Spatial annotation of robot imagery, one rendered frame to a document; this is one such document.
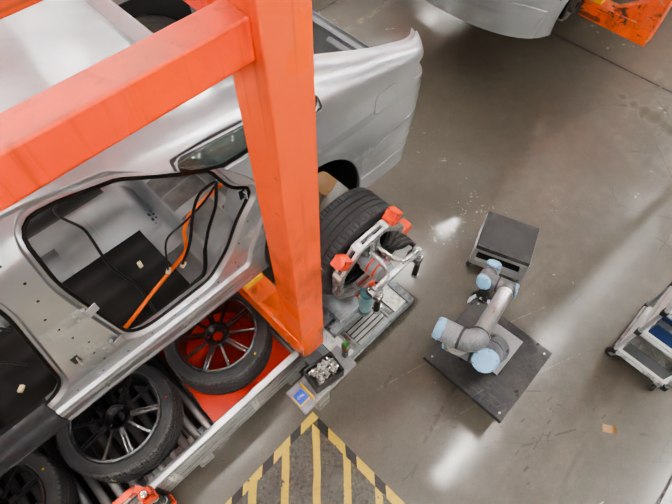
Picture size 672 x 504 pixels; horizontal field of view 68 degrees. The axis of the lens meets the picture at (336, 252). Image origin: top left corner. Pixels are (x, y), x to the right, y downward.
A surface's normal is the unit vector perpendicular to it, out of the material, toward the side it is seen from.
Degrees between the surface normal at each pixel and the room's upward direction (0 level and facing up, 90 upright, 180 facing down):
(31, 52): 10
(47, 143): 90
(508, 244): 0
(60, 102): 0
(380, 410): 0
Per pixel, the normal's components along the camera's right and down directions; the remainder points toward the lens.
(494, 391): 0.01, -0.52
